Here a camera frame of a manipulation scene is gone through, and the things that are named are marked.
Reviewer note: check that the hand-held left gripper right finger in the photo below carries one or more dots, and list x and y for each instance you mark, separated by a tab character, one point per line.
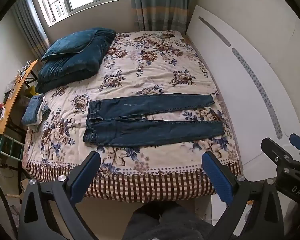
218	177

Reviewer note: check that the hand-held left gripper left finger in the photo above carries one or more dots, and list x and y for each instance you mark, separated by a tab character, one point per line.
86	177

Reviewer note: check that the dark blue jeans pants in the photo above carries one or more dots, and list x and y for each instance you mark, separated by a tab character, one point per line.
150	120

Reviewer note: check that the person's legs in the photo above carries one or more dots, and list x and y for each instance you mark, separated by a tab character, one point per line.
165	222

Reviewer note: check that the white headboard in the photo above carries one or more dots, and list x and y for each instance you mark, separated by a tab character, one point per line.
240	80

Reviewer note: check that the folded blue jeans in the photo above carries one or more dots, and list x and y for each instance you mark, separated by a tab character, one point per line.
32	110

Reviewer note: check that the green shelf rack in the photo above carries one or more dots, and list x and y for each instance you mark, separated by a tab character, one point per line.
5	145

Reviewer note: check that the yellow bag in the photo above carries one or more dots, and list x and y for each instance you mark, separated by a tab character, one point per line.
32	91

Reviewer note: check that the orange wooden desk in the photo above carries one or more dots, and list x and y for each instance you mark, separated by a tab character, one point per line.
15	97

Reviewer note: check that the floral bed sheet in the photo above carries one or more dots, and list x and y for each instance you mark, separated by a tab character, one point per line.
152	62

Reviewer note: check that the teal velvet pillow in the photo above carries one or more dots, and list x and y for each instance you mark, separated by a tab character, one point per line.
70	45

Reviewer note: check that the grey-blue striped curtain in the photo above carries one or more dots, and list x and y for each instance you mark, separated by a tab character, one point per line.
31	27
157	2

